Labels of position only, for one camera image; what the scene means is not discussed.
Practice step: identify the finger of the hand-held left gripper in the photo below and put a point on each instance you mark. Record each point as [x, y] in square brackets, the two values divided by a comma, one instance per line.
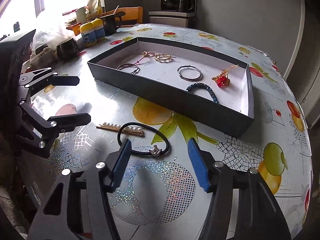
[65, 80]
[72, 118]

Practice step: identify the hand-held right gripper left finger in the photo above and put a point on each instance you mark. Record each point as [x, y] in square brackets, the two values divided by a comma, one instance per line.
[121, 162]

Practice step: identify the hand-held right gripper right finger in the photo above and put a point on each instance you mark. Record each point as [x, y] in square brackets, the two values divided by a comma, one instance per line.
[197, 165]

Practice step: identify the gold pearl hair pin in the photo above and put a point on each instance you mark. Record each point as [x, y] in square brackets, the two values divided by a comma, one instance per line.
[110, 126]

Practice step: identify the silver black bangle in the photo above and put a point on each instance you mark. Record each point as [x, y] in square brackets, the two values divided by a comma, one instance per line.
[180, 76]

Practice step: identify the black box with white inside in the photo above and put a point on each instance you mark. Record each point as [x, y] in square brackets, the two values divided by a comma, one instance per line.
[170, 62]

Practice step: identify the fruit print tablecloth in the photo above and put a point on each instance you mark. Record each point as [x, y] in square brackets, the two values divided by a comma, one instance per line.
[200, 205]

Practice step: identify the clear plastic bag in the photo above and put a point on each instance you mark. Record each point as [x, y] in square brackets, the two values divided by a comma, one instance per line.
[47, 33]

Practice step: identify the yellow cap blue bottle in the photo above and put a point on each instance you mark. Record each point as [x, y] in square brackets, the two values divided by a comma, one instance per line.
[87, 36]
[99, 31]

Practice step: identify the white cup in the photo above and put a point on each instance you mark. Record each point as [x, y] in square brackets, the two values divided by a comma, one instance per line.
[81, 15]

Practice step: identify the red pen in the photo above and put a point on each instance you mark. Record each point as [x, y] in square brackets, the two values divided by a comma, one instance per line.
[69, 12]

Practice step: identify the black mug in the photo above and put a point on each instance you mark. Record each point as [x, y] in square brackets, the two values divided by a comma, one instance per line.
[108, 26]

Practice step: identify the yellow paper bag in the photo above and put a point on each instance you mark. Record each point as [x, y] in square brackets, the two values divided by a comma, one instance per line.
[94, 2]

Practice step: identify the wooden chair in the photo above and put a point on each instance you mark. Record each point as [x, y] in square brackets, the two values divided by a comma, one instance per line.
[131, 15]

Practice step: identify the grey cabinet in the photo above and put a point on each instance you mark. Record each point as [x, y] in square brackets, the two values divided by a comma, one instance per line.
[167, 18]

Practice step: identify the white door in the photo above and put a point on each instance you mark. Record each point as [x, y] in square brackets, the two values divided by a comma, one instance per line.
[313, 97]

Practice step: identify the black carafe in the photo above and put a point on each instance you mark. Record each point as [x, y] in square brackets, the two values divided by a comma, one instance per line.
[184, 5]

